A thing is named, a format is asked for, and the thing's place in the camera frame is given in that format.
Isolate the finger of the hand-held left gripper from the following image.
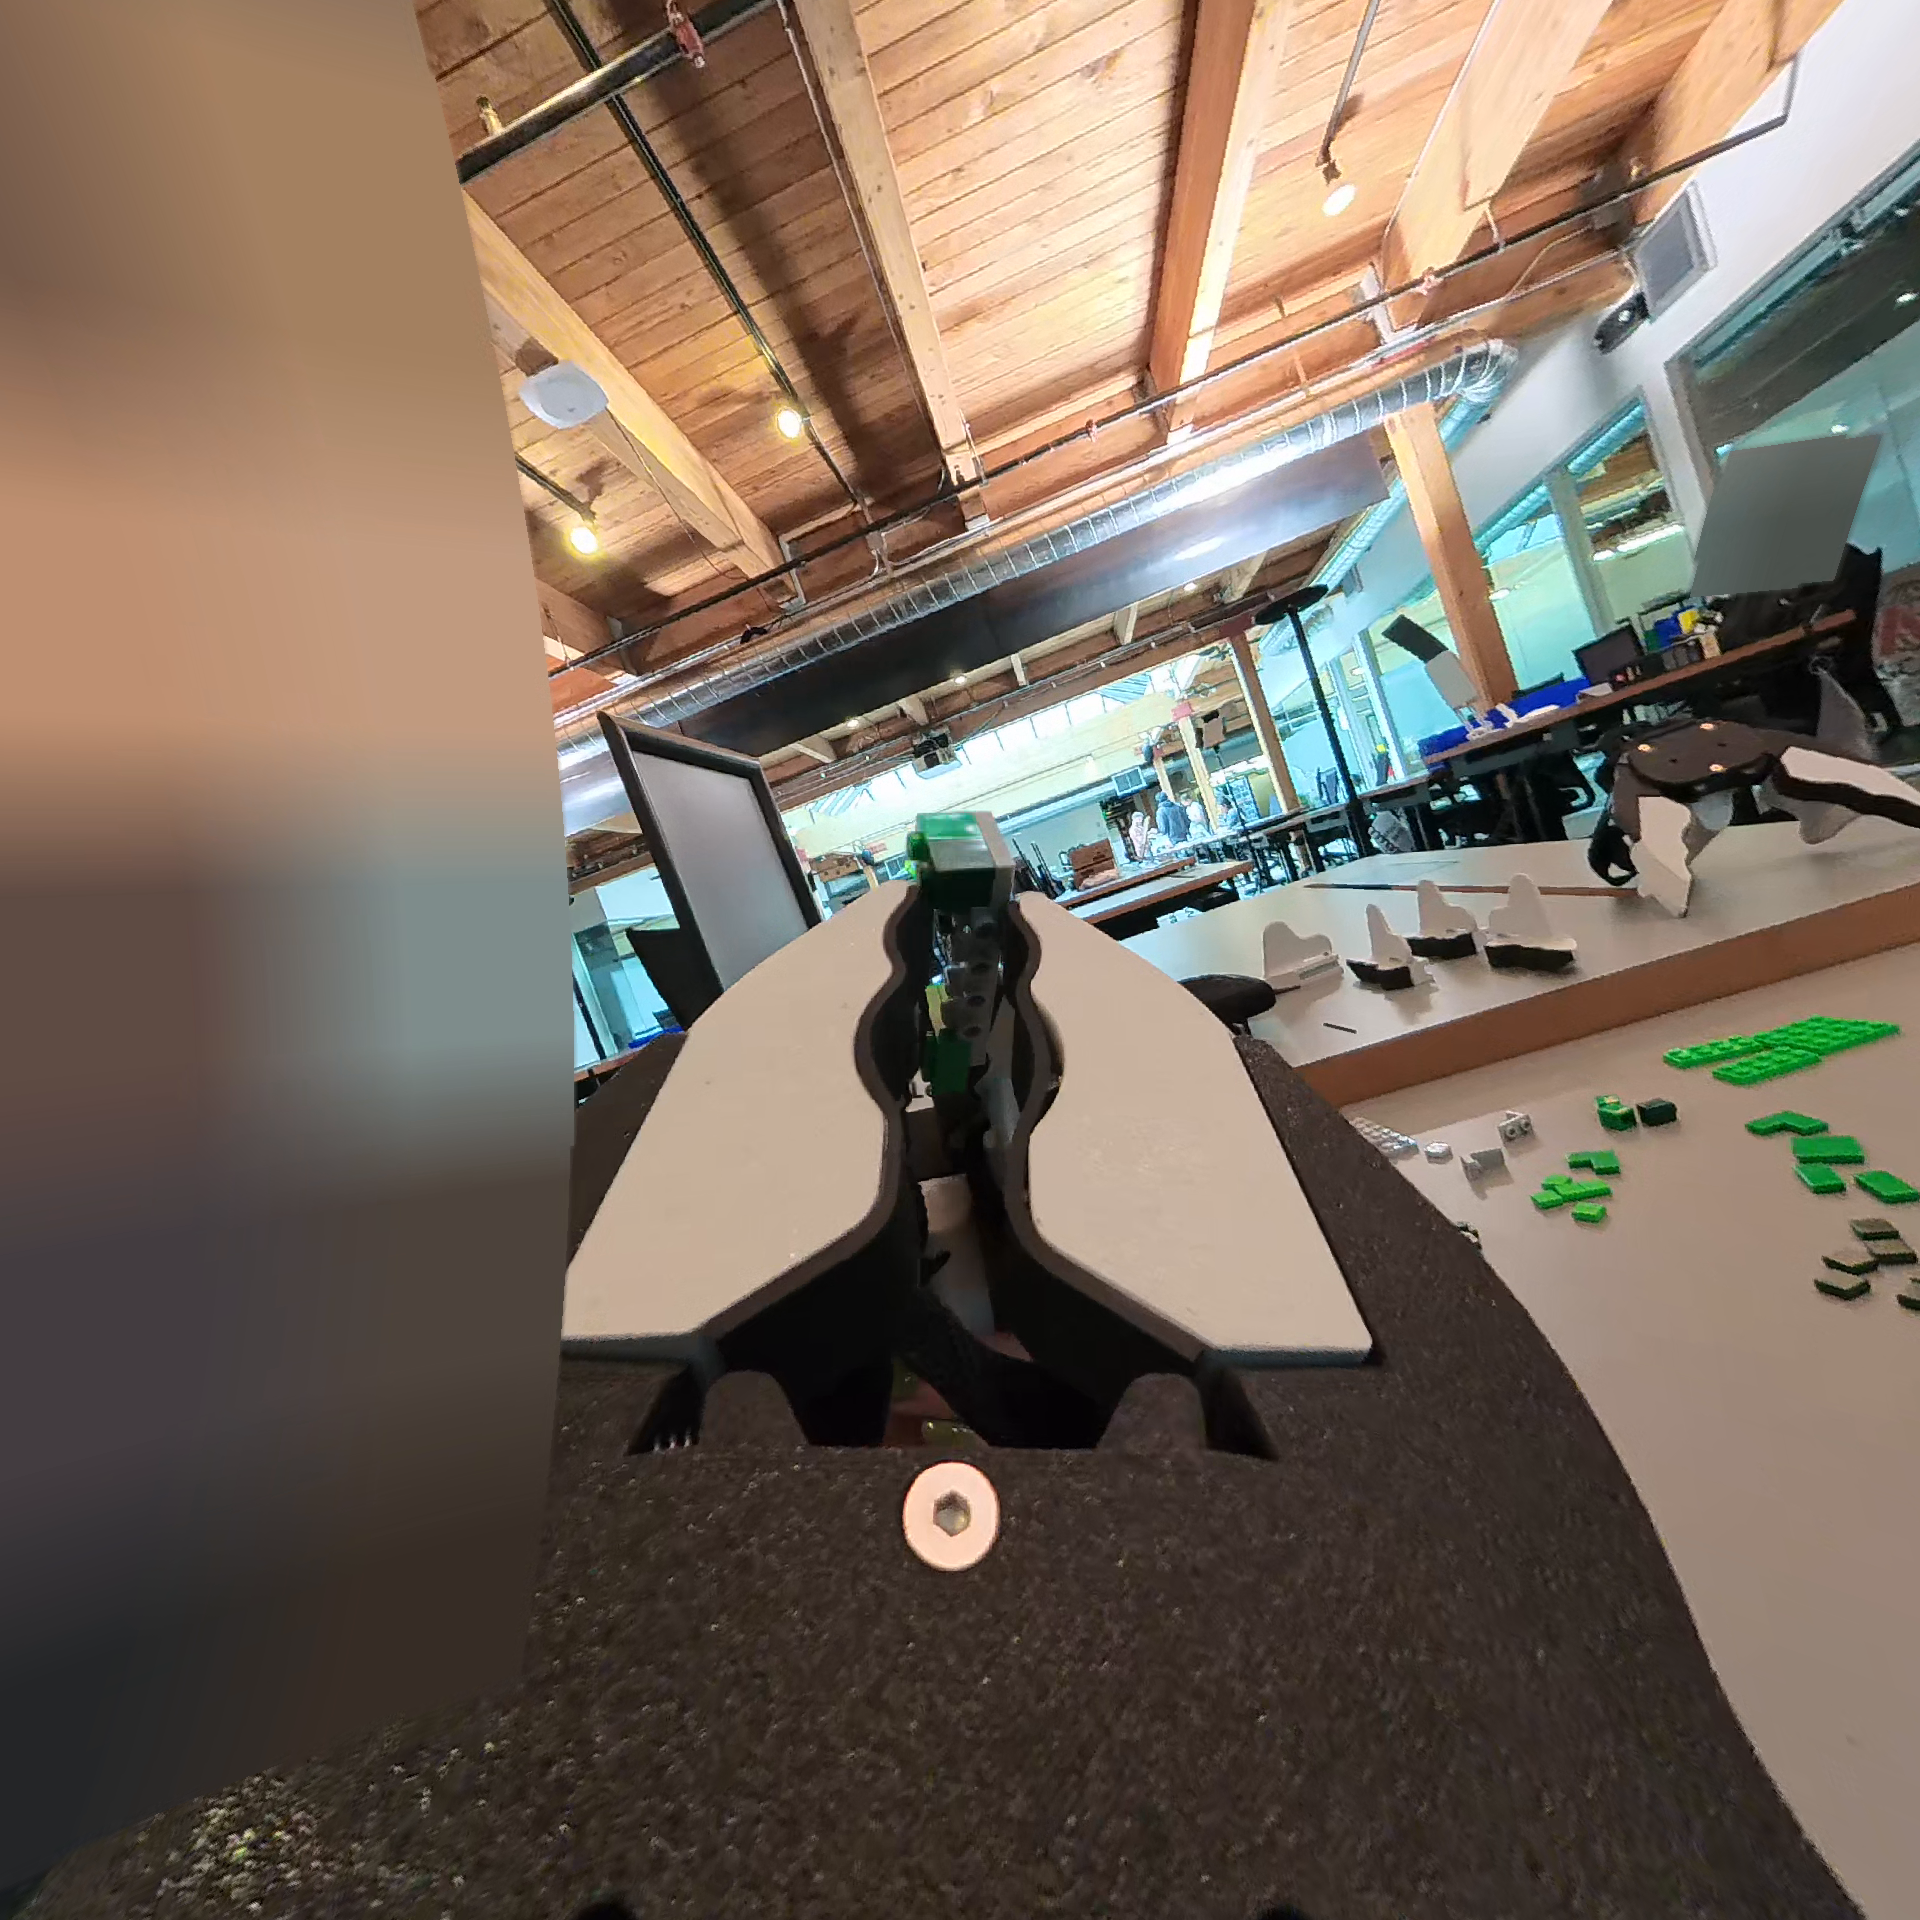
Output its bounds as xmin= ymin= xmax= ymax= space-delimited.
xmin=1632 ymin=791 xmax=1740 ymax=918
xmin=1769 ymin=746 xmax=1920 ymax=847

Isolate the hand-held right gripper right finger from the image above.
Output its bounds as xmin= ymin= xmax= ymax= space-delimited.
xmin=1002 ymin=892 xmax=1377 ymax=1379

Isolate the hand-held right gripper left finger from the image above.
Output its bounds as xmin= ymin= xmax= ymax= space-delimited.
xmin=563 ymin=882 xmax=924 ymax=1375

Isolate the green and grey brick assembly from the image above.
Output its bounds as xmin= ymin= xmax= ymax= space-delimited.
xmin=895 ymin=810 xmax=1059 ymax=1307

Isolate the long wooden workbench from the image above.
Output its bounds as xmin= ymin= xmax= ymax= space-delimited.
xmin=1432 ymin=609 xmax=1863 ymax=847

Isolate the grey table with wooden edge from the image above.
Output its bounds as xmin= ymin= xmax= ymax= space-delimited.
xmin=1119 ymin=833 xmax=1920 ymax=1114

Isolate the grey monitor on stand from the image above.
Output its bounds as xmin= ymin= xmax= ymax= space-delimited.
xmin=1697 ymin=433 xmax=1886 ymax=633

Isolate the black framed monitor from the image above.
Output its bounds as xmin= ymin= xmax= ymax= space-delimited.
xmin=598 ymin=712 xmax=824 ymax=1025

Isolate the tilted white monitor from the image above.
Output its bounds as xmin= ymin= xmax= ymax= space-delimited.
xmin=1382 ymin=612 xmax=1481 ymax=712

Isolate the wooden column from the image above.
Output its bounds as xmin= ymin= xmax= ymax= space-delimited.
xmin=1382 ymin=402 xmax=1520 ymax=712
xmin=1223 ymin=631 xmax=1302 ymax=819

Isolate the cluster of dark green tiles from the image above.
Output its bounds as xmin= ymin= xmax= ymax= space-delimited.
xmin=1814 ymin=1217 xmax=1920 ymax=1312

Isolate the black ceiling pipe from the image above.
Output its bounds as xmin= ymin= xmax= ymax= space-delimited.
xmin=456 ymin=0 xmax=826 ymax=185

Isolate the white wall vent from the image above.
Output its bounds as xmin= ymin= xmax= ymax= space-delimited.
xmin=1627 ymin=188 xmax=1721 ymax=311

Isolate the silver ventilation duct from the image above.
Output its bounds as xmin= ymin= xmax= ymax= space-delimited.
xmin=556 ymin=336 xmax=1520 ymax=736

